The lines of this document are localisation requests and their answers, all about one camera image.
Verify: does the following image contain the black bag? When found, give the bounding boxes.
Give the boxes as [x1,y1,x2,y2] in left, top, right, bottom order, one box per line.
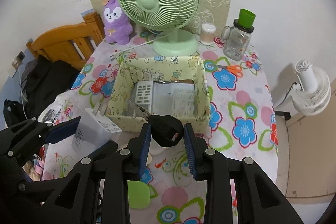
[3,99,29,127]

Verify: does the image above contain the white fan power cable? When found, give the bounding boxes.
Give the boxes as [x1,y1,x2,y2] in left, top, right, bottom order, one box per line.
[110,39,158,59]

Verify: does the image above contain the white floor fan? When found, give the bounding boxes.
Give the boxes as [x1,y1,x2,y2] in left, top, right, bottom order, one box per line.
[291,60,331,116]

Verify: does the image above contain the white printed bag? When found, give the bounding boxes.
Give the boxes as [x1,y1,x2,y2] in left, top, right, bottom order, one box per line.
[38,105,63,125]

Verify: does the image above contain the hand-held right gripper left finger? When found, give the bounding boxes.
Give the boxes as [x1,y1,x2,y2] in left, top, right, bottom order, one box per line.
[39,123,153,224]

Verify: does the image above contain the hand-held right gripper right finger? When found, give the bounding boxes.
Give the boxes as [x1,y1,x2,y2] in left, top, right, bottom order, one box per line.
[183,123,305,224]

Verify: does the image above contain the black car key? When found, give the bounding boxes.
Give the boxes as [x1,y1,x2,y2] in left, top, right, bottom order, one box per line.
[126,99,183,148]

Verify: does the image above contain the purple plush rabbit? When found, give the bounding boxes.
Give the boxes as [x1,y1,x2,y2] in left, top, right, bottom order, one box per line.
[102,0,132,45]

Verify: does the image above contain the black fan cord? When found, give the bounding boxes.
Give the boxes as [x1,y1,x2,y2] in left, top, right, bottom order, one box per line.
[273,81,298,111]

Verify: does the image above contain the green oval case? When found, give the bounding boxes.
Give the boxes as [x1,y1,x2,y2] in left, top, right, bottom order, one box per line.
[127,180,151,210]

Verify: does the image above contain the white power adapter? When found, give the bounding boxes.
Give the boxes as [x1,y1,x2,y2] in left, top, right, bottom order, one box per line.
[71,102,122,153]

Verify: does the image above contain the clear cotton swab packet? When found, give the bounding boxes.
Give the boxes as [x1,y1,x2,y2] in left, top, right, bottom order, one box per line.
[172,90,196,117]

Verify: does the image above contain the green desk fan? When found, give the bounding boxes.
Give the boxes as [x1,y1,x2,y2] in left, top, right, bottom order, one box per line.
[117,0,200,57]

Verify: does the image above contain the cotton swab jar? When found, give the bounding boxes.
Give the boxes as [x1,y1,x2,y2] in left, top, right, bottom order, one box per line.
[200,24,217,45]

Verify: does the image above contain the beige wooden cabinet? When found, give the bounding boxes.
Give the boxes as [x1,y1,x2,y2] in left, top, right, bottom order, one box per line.
[273,77,336,203]

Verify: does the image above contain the black clothing pile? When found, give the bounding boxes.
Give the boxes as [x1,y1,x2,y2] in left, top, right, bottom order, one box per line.
[22,60,80,119]

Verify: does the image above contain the orange handled scissors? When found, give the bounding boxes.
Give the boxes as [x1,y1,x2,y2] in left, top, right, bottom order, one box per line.
[209,64,243,76]

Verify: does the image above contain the yellow patterned storage box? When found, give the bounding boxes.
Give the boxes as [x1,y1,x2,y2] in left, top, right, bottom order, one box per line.
[106,55,210,132]

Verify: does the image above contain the white remote control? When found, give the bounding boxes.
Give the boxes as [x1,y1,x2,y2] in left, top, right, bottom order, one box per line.
[130,81,154,117]

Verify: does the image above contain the glass jar with green lid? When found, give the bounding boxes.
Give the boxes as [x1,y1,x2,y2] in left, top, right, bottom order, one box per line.
[221,9,257,61]

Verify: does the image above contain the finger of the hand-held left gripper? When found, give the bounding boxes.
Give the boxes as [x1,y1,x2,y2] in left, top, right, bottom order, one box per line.
[0,116,82,159]
[16,141,118,195]

